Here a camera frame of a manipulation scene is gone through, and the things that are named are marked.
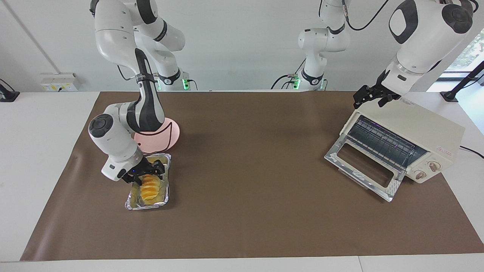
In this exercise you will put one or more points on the pink round plate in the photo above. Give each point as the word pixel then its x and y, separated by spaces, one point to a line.
pixel 168 142

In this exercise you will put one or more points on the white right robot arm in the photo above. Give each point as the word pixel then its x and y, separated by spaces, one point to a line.
pixel 117 139

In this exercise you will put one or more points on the cream toaster oven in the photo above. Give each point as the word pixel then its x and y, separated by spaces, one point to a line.
pixel 416 121

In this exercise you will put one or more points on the cream oven knob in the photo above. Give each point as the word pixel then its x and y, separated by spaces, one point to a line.
pixel 419 174
pixel 434 165

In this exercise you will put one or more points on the glass oven door metal frame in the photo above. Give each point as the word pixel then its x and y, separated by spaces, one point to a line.
pixel 334 156

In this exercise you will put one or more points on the black table clamp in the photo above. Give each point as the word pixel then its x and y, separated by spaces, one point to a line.
pixel 7 96

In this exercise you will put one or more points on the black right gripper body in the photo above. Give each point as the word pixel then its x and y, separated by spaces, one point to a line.
pixel 138 170

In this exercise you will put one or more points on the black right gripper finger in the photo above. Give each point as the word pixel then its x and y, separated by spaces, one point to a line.
pixel 158 168
pixel 138 181

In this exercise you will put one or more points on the window with greenery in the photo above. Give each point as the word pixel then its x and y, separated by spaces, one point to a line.
pixel 470 49

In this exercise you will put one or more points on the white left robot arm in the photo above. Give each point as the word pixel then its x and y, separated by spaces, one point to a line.
pixel 423 34

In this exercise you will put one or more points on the sliced golden bread loaf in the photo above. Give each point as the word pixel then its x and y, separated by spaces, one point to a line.
pixel 150 190

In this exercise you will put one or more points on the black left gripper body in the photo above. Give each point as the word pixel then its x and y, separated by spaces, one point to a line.
pixel 383 87

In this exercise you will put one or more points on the aluminium foil tray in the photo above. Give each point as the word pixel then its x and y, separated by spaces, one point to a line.
pixel 166 189

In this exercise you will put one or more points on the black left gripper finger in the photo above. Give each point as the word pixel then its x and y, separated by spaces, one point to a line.
pixel 388 98
pixel 363 94

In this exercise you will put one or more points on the brown table mat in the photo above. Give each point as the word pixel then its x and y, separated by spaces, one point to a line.
pixel 264 207

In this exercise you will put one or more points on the white wall socket box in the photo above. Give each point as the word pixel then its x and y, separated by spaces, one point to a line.
pixel 56 84

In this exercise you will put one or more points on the black camera stand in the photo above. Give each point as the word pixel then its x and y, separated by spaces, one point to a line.
pixel 450 95

